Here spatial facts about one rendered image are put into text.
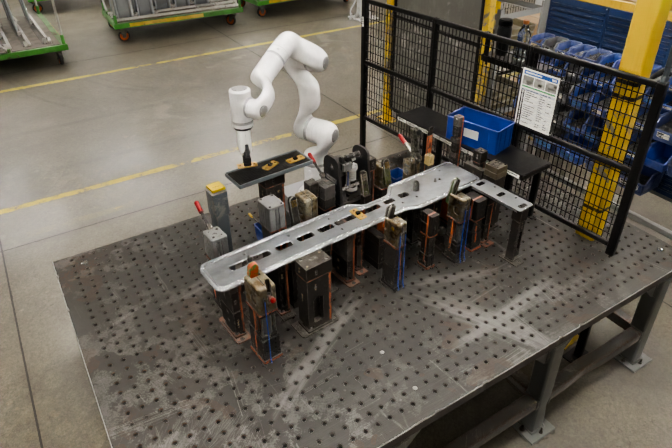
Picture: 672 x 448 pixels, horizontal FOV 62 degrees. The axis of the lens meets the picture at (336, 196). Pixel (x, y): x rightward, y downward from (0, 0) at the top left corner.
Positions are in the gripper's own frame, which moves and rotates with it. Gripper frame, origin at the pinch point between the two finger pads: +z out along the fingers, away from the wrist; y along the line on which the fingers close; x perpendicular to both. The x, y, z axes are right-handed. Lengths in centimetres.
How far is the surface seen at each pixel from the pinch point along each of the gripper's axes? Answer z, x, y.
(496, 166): 18, 116, 7
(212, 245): 20.0, -19.5, 28.1
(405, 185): 24, 72, 2
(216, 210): 17.2, -15.6, 8.1
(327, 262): 22, 21, 49
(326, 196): 20.7, 32.6, 5.7
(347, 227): 24, 36, 27
